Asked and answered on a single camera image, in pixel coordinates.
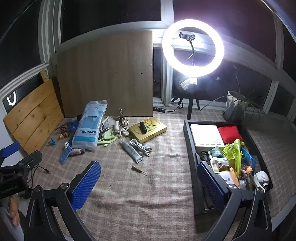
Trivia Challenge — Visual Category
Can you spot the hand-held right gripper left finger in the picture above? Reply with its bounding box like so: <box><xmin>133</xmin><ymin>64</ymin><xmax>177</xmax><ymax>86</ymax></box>
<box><xmin>24</xmin><ymin>161</ymin><xmax>101</xmax><ymax>241</ymax></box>

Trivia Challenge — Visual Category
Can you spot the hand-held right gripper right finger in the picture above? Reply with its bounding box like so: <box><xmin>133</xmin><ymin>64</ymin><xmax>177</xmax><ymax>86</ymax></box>
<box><xmin>196</xmin><ymin>161</ymin><xmax>274</xmax><ymax>241</ymax></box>

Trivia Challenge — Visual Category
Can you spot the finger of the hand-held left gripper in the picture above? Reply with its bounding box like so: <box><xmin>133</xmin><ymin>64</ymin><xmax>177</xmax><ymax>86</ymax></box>
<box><xmin>0</xmin><ymin>142</ymin><xmax>21</xmax><ymax>163</ymax></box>
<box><xmin>16</xmin><ymin>150</ymin><xmax>43</xmax><ymax>173</ymax></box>

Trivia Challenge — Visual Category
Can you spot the long blue box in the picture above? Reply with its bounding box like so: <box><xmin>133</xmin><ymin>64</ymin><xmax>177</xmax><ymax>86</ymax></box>
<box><xmin>60</xmin><ymin>148</ymin><xmax>70</xmax><ymax>164</ymax></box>

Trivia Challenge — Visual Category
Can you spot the black container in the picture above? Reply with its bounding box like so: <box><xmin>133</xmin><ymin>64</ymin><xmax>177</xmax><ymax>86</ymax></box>
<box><xmin>183</xmin><ymin>120</ymin><xmax>273</xmax><ymax>216</ymax></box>

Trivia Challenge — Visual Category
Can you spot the blue face mask pack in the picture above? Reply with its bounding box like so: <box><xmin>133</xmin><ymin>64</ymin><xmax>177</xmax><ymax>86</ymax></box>
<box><xmin>71</xmin><ymin>100</ymin><xmax>108</xmax><ymax>153</ymax></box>

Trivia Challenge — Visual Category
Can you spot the person's left forearm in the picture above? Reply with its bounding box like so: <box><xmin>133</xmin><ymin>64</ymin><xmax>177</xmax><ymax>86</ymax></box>
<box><xmin>0</xmin><ymin>206</ymin><xmax>25</xmax><ymax>241</ymax></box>

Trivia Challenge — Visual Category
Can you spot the person's left hand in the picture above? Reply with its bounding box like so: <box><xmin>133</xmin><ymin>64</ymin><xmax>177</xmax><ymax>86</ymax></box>
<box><xmin>9</xmin><ymin>196</ymin><xmax>21</xmax><ymax>225</ymax></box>

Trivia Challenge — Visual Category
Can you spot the pine plank board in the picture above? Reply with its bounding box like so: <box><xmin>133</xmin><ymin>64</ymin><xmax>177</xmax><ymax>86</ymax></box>
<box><xmin>3</xmin><ymin>78</ymin><xmax>65</xmax><ymax>155</ymax></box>

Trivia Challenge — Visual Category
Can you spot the green packet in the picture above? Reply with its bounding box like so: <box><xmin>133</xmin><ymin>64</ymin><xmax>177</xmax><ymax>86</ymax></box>
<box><xmin>222</xmin><ymin>139</ymin><xmax>246</xmax><ymax>173</ymax></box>

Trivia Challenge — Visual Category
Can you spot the cartoon figurine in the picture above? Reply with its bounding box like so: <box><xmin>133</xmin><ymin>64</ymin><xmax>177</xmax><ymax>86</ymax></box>
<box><xmin>243</xmin><ymin>166</ymin><xmax>255</xmax><ymax>179</ymax></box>

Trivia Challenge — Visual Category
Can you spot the green cloth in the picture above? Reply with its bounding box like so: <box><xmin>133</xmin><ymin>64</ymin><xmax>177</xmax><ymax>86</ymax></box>
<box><xmin>97</xmin><ymin>132</ymin><xmax>118</xmax><ymax>146</ymax></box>

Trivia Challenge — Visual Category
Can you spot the white flat box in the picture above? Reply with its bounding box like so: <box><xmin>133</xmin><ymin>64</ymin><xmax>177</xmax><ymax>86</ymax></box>
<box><xmin>190</xmin><ymin>124</ymin><xmax>225</xmax><ymax>147</ymax></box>

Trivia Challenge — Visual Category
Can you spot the small screwdriver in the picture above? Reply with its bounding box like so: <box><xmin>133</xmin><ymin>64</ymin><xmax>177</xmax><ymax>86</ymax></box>
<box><xmin>131</xmin><ymin>166</ymin><xmax>148</xmax><ymax>176</ymax></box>

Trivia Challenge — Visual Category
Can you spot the red pouch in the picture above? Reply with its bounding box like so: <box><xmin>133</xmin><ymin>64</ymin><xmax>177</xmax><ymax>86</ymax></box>
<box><xmin>218</xmin><ymin>126</ymin><xmax>244</xmax><ymax>144</ymax></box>

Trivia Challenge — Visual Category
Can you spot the grey white tube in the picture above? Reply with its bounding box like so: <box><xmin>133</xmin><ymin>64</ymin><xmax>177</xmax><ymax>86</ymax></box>
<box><xmin>119</xmin><ymin>140</ymin><xmax>144</xmax><ymax>163</ymax></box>

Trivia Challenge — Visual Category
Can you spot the white sachet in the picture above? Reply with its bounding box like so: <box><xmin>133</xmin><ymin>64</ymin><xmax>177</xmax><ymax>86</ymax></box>
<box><xmin>102</xmin><ymin>116</ymin><xmax>116</xmax><ymax>130</ymax></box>

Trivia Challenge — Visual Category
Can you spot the gold box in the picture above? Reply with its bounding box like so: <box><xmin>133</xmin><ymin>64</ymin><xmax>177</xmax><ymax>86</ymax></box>
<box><xmin>129</xmin><ymin>118</ymin><xmax>167</xmax><ymax>143</ymax></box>

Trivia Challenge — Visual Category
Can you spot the potted plant white pot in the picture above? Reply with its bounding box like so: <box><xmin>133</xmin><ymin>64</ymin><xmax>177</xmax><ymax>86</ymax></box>
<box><xmin>200</xmin><ymin>74</ymin><xmax>269</xmax><ymax>124</ymax></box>

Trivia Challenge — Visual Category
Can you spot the crumpled white paper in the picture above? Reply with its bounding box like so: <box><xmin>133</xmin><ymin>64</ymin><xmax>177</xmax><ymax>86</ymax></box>
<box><xmin>179</xmin><ymin>77</ymin><xmax>199</xmax><ymax>90</ymax></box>

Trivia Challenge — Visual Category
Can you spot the large brown wooden board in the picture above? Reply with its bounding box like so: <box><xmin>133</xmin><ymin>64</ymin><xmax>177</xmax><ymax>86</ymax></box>
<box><xmin>56</xmin><ymin>30</ymin><xmax>154</xmax><ymax>118</ymax></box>

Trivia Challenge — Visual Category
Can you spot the black phone clamp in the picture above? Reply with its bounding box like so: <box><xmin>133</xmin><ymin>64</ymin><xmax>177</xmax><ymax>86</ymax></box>
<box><xmin>179</xmin><ymin>31</ymin><xmax>197</xmax><ymax>67</ymax></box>

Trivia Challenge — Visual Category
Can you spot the thin black cable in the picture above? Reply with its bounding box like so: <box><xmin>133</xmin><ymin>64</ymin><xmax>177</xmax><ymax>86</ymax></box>
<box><xmin>26</xmin><ymin>166</ymin><xmax>51</xmax><ymax>186</ymax></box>

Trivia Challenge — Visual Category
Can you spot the white coiled usb cable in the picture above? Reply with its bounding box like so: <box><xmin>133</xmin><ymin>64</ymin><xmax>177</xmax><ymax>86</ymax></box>
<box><xmin>130</xmin><ymin>138</ymin><xmax>153</xmax><ymax>156</ymax></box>

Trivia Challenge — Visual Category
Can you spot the black power cable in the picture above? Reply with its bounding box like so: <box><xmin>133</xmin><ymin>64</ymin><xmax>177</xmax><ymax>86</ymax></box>
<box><xmin>165</xmin><ymin>97</ymin><xmax>184</xmax><ymax>113</ymax></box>

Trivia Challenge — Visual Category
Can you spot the white ring light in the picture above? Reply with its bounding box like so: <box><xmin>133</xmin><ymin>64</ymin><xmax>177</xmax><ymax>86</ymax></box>
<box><xmin>162</xmin><ymin>19</ymin><xmax>225</xmax><ymax>78</ymax></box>

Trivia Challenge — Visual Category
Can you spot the white window frame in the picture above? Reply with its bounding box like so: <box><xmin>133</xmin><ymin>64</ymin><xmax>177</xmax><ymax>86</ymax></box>
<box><xmin>0</xmin><ymin>0</ymin><xmax>296</xmax><ymax>121</ymax></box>

